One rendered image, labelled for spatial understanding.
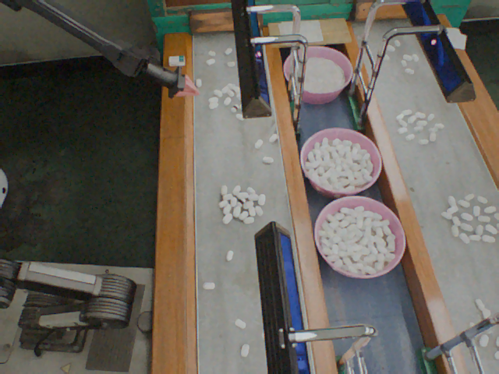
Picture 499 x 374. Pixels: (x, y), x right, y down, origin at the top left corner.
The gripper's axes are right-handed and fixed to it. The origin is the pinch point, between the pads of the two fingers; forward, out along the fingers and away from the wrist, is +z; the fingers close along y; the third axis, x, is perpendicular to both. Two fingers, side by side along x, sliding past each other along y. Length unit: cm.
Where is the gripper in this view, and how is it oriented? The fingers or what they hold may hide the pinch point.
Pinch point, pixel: (196, 93)
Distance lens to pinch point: 146.7
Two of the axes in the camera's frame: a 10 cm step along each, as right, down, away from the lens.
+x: -6.1, 4.6, 6.4
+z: 7.9, 3.0, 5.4
